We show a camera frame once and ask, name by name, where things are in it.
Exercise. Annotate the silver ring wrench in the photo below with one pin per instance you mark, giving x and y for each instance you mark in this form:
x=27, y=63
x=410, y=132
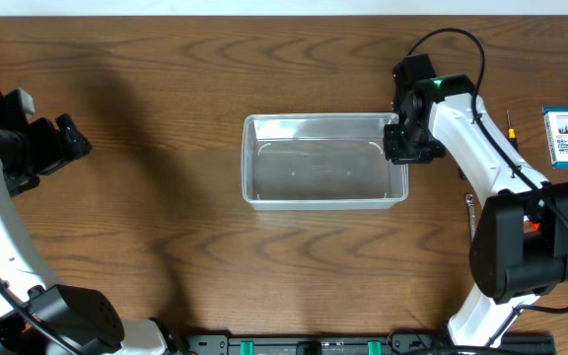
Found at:
x=471, y=212

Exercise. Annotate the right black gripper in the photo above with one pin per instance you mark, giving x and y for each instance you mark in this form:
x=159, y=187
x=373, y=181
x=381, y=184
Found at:
x=399, y=143

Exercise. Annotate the yellow black screwdriver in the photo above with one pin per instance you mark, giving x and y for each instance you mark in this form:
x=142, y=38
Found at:
x=511, y=133

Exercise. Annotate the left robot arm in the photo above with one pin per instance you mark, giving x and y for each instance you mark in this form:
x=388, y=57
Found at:
x=39, y=313

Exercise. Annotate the clear plastic storage container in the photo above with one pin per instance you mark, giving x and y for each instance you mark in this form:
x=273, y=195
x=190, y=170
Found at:
x=320, y=162

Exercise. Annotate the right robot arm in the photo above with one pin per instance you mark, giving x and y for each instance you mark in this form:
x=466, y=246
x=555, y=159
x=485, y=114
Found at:
x=519, y=250

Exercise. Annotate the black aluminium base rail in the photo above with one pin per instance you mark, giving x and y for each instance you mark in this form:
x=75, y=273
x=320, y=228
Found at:
x=396, y=343

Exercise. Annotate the red handled pliers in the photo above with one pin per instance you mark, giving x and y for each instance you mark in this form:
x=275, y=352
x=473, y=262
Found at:
x=535, y=225

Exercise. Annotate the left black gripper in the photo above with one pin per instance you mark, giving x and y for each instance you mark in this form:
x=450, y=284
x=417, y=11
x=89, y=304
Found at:
x=47, y=144

